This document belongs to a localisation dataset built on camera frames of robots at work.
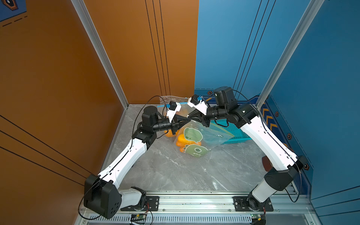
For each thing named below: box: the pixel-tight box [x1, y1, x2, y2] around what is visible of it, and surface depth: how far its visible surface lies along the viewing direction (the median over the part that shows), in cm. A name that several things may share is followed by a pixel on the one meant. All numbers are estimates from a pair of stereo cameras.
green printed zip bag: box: [174, 120, 235, 158], surface depth 74 cm
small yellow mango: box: [177, 134, 190, 144], surface depth 80 cm
